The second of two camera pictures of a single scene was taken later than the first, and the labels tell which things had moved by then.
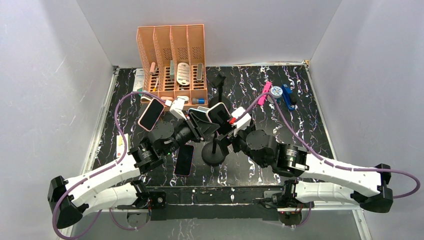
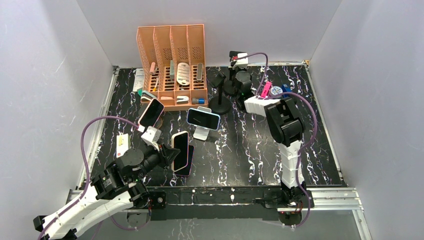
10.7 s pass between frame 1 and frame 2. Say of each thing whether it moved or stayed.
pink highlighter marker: stayed
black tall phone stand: moved
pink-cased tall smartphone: moved
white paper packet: stayed
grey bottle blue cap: stayed
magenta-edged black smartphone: stayed
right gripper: moved
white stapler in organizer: stayed
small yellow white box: stayed
